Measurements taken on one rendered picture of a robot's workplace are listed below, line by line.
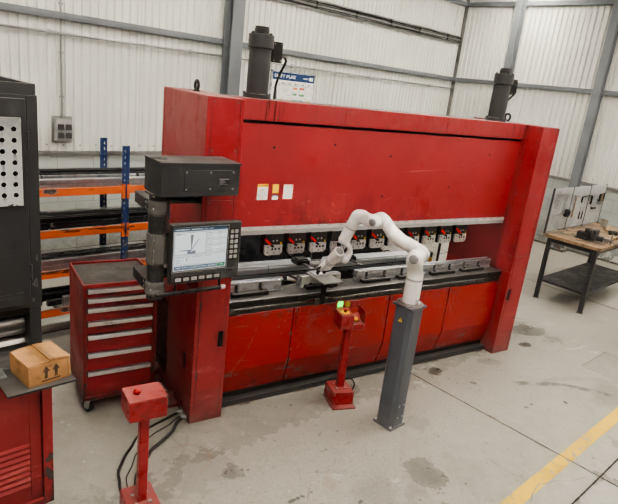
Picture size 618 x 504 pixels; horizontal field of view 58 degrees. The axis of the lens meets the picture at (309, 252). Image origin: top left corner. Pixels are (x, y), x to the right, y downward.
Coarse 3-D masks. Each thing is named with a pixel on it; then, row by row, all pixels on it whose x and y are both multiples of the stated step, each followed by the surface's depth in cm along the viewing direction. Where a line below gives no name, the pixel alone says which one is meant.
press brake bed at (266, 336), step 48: (432, 288) 516; (480, 288) 552; (240, 336) 418; (288, 336) 443; (336, 336) 470; (384, 336) 500; (432, 336) 537; (480, 336) 583; (240, 384) 437; (288, 384) 465
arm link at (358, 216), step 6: (360, 210) 409; (354, 216) 409; (360, 216) 407; (366, 216) 401; (372, 216) 397; (378, 216) 398; (348, 222) 413; (354, 222) 411; (360, 222) 409; (366, 222) 400; (372, 222) 396; (378, 222) 396; (354, 228) 413
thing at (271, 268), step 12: (372, 252) 531; (384, 252) 536; (396, 252) 541; (432, 252) 556; (240, 264) 454; (252, 264) 457; (264, 264) 461; (276, 264) 464; (288, 264) 469; (312, 264) 482; (336, 264) 496; (348, 264) 503; (372, 264) 520; (384, 264) 527; (396, 264) 535; (240, 276) 448; (252, 276) 453; (264, 276) 460
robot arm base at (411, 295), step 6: (408, 282) 400; (414, 282) 398; (420, 282) 399; (408, 288) 401; (414, 288) 399; (420, 288) 401; (408, 294) 401; (414, 294) 400; (402, 300) 407; (408, 300) 402; (414, 300) 402; (408, 306) 400; (414, 306) 401; (420, 306) 402
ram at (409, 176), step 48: (288, 144) 403; (336, 144) 424; (384, 144) 448; (432, 144) 475; (480, 144) 506; (240, 192) 394; (336, 192) 438; (384, 192) 464; (432, 192) 493; (480, 192) 525
